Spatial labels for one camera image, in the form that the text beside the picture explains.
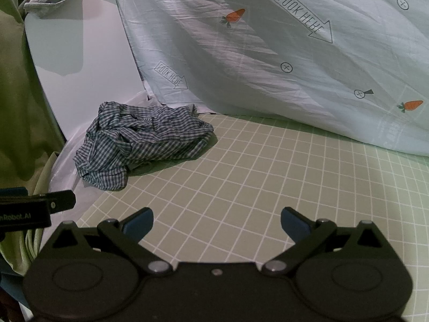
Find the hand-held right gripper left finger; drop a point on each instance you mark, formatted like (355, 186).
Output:
(139, 223)

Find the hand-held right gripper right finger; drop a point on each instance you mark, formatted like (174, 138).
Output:
(295, 223)

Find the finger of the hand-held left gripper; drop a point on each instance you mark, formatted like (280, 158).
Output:
(58, 201)

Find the blue plaid shirt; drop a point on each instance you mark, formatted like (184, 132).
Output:
(140, 141)

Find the green cloth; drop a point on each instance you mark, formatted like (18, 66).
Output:
(20, 107)

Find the white rounded board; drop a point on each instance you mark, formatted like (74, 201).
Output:
(83, 57)

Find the carrot print quilt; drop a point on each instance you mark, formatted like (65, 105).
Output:
(268, 57)

